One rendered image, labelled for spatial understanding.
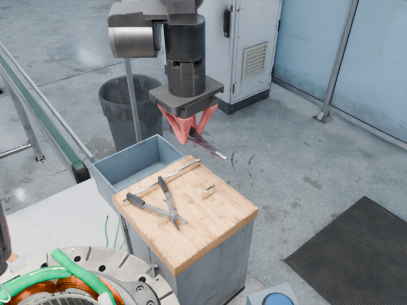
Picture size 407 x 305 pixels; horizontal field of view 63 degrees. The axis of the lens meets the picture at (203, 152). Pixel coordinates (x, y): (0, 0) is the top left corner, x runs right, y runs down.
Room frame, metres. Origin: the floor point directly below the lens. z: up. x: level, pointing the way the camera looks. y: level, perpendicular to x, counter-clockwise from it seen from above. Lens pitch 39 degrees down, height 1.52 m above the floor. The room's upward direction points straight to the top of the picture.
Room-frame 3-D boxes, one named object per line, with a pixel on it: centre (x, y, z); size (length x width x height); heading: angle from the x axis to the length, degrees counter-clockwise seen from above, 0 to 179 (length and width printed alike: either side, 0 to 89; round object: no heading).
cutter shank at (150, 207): (0.38, 0.08, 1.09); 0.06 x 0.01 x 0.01; 65
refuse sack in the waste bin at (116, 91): (1.78, 0.43, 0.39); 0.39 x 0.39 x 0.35
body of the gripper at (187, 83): (0.46, 0.03, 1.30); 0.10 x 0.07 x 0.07; 131
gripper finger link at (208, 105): (0.46, 0.02, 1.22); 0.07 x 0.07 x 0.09; 41
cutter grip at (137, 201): (0.40, 0.12, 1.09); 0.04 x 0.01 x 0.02; 55
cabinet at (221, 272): (0.42, 0.04, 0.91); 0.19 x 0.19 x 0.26; 40
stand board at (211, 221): (0.42, 0.04, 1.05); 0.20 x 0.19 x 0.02; 40
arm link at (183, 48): (0.46, 0.03, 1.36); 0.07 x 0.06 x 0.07; 91
